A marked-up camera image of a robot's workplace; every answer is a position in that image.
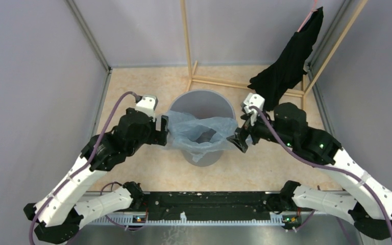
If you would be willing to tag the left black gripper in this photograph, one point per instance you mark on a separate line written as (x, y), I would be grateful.
(159, 137)

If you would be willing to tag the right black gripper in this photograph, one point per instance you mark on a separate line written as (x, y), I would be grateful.
(239, 137)

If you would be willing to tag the light blue trash bag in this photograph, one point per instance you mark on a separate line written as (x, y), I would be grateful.
(199, 137)

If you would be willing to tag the grey plastic trash bin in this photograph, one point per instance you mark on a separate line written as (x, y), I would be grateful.
(203, 104)

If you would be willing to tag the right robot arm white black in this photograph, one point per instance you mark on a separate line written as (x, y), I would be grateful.
(367, 205)

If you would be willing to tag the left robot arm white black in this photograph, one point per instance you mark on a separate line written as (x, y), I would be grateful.
(61, 214)

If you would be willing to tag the black hanging garment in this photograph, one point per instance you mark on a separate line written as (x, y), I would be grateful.
(288, 70)

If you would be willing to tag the wooden clothes rack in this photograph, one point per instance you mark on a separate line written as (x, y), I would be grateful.
(308, 82)

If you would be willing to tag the pink clothes hanger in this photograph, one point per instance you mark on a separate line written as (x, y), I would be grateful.
(313, 9)

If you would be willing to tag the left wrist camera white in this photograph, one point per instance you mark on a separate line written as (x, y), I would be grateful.
(147, 105)

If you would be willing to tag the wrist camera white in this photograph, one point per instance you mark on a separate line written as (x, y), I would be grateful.
(147, 105)
(252, 100)

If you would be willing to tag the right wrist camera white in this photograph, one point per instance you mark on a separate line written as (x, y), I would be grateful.
(252, 100)

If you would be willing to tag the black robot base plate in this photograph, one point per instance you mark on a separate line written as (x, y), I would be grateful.
(213, 206)

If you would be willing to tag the white slotted cable duct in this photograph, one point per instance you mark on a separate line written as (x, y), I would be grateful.
(130, 220)

